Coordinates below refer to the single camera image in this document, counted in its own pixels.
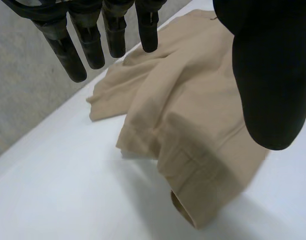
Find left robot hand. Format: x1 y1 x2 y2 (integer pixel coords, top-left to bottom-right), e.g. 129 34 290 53
0 0 306 151

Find beige shorts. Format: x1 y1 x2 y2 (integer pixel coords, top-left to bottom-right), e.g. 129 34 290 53
85 9 272 230

